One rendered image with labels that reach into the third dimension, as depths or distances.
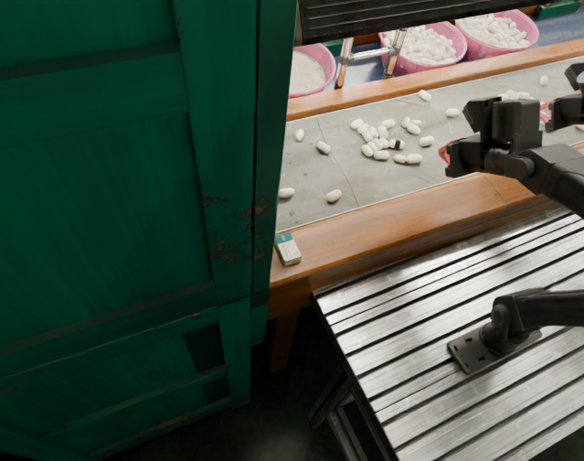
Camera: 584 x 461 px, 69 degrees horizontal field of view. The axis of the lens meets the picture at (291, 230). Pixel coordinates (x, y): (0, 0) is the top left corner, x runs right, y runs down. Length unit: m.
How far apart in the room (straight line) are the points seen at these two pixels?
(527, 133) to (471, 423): 0.52
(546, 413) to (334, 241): 0.51
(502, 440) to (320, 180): 0.62
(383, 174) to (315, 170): 0.16
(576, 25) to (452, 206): 1.18
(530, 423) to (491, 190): 0.48
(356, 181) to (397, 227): 0.16
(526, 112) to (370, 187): 0.37
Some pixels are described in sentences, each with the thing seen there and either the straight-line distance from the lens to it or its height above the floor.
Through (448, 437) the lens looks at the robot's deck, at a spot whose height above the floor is 0.67.
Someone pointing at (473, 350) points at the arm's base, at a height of 0.68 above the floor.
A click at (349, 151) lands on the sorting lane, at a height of 0.74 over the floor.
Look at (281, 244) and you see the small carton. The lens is 0.82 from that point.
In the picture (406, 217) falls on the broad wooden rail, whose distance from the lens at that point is 0.94.
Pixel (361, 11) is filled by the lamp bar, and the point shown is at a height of 1.08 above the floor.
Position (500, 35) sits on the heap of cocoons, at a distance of 1.65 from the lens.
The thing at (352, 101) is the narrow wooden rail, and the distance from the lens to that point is 1.16.
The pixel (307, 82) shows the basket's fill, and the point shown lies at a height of 0.73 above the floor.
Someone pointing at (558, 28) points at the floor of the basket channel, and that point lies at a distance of 1.97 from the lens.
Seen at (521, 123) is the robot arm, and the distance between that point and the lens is 0.79.
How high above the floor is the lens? 1.49
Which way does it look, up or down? 56 degrees down
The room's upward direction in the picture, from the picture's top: 9 degrees clockwise
